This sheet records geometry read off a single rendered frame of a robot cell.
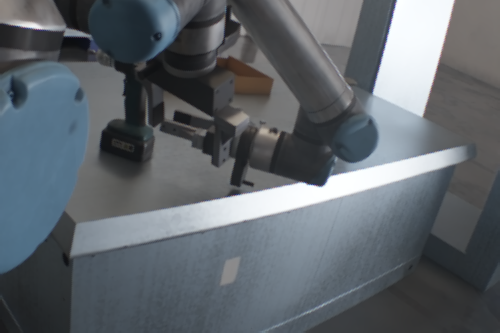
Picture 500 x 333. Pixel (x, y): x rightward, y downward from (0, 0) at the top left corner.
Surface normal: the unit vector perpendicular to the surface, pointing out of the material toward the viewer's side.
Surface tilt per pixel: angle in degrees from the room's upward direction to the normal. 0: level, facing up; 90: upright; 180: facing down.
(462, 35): 90
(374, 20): 90
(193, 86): 114
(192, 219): 68
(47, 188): 95
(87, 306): 90
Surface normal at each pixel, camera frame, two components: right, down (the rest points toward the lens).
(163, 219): 0.71, 0.00
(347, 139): 0.27, 0.42
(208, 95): -0.59, 0.50
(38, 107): 0.91, 0.38
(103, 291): 0.67, 0.39
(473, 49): -0.74, 0.04
